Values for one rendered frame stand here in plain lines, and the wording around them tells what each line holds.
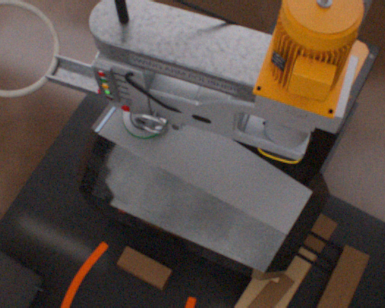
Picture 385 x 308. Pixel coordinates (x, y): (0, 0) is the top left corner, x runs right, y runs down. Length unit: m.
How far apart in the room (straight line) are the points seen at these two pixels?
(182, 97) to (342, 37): 0.85
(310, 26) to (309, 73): 0.16
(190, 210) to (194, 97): 0.72
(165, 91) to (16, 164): 1.79
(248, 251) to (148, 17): 1.25
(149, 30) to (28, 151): 1.99
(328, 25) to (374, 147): 2.32
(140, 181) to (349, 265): 1.35
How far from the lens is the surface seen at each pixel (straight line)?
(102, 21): 2.15
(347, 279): 3.50
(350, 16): 1.69
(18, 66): 4.23
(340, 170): 3.80
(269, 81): 1.98
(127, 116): 2.86
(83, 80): 2.76
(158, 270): 3.41
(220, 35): 2.09
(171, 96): 2.32
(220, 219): 2.79
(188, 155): 2.82
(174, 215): 2.87
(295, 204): 2.77
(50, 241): 3.68
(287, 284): 3.30
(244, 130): 2.41
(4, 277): 3.10
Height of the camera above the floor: 3.48
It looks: 68 degrees down
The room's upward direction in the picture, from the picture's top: 5 degrees counter-clockwise
